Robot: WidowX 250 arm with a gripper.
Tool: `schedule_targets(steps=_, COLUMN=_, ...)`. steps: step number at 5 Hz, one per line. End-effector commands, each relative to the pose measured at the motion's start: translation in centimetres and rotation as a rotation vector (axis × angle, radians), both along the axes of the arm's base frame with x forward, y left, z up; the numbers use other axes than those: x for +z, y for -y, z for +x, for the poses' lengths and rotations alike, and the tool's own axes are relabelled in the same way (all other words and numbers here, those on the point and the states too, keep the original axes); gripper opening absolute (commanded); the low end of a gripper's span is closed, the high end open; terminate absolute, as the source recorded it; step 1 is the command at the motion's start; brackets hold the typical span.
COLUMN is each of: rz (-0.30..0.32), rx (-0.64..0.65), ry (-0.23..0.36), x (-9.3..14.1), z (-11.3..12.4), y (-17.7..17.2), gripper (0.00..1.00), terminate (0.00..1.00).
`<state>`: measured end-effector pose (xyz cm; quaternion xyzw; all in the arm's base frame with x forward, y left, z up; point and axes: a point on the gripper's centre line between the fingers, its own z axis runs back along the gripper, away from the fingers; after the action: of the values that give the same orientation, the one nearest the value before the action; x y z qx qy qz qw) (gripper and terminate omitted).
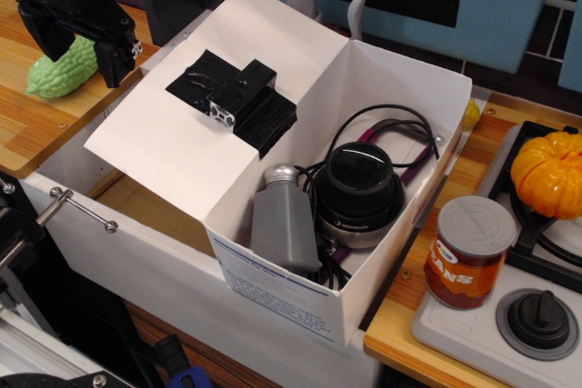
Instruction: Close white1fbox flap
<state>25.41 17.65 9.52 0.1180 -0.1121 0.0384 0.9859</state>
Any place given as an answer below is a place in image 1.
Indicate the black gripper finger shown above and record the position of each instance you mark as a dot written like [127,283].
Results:
[51,38]
[115,62]

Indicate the white cardboard box with flap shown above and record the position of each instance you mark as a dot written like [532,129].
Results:
[246,102]

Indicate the green bitter melon toy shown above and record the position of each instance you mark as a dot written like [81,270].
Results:
[52,79]

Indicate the metal clamp screw bar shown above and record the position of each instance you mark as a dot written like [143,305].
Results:
[60,198]

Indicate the grey square bottle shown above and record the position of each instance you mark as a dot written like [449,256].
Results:
[283,231]

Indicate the black 3D mouse puck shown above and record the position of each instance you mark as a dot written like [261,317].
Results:
[359,195]

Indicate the purple stethoscope tube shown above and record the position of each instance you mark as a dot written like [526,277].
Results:
[331,273]

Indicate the blue toy oven cabinet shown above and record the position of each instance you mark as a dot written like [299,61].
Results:
[454,2]

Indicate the orange bean can toy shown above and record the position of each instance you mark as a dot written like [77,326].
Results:
[464,261]

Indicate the orange pumpkin toy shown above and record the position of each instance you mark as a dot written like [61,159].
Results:
[546,174]

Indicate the black stove knob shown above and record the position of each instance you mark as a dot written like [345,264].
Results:
[538,324]

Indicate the white toy stove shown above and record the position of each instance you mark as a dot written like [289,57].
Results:
[545,255]

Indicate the blue handled tool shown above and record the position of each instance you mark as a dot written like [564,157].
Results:
[179,370]

